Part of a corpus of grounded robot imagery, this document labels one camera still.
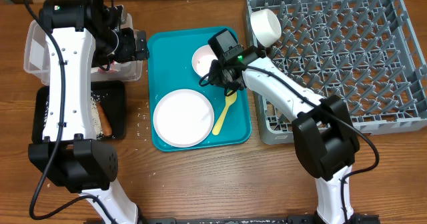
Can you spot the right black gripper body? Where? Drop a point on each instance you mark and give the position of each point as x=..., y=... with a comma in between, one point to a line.
x=219, y=79

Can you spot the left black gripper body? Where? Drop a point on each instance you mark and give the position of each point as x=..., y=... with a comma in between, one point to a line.
x=126, y=50

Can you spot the yellow plastic spoon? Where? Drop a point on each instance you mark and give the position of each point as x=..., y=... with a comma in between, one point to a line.
x=230, y=99

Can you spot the pink bowl with rice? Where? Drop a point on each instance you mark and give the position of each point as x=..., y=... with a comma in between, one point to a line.
x=201, y=60

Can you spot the white round plate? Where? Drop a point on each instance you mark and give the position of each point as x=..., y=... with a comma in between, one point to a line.
x=183, y=118

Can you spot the white bowl with food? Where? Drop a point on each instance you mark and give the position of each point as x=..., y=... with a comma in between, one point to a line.
x=266, y=27

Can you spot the fried sausage stick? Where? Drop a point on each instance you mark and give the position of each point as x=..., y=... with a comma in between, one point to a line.
x=105, y=126

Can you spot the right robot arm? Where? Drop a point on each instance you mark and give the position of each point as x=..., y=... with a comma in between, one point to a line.
x=325, y=140

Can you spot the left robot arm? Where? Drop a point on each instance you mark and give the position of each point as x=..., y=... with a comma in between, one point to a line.
x=82, y=34

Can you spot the grey dishwasher rack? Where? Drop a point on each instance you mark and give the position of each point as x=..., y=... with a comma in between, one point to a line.
x=364, y=51

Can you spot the teal serving tray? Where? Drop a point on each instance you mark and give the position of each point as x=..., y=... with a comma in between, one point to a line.
x=169, y=68

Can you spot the black plastic tray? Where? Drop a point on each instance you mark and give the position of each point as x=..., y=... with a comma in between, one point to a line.
x=110, y=94

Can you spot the pile of white rice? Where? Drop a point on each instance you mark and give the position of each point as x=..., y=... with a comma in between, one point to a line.
x=96, y=119

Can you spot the clear plastic bin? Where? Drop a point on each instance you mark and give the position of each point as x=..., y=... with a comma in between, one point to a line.
x=37, y=60

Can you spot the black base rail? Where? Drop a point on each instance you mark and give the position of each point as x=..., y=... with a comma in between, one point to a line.
x=292, y=219

